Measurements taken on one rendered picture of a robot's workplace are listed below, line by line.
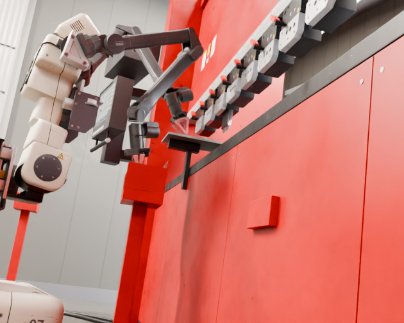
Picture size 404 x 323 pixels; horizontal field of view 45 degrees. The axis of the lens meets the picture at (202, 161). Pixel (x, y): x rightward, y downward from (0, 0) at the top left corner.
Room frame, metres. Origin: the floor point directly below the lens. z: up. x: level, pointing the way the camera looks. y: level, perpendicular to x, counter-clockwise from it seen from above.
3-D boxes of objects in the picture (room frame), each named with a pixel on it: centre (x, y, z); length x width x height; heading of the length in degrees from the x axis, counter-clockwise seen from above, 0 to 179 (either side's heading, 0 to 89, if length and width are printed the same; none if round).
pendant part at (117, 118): (3.27, 0.67, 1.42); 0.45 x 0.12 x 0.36; 25
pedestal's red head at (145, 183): (2.02, 0.23, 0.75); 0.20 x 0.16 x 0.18; 11
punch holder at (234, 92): (2.05, -0.13, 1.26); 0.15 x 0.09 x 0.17; 13
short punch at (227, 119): (2.22, -0.09, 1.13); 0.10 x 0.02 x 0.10; 13
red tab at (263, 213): (1.19, -0.16, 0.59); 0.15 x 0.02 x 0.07; 13
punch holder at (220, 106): (2.25, -0.08, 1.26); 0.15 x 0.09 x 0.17; 13
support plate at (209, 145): (2.19, 0.05, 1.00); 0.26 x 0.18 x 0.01; 103
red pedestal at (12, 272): (3.62, 1.23, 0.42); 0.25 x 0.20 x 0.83; 103
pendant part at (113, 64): (3.35, 0.61, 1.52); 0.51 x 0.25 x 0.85; 25
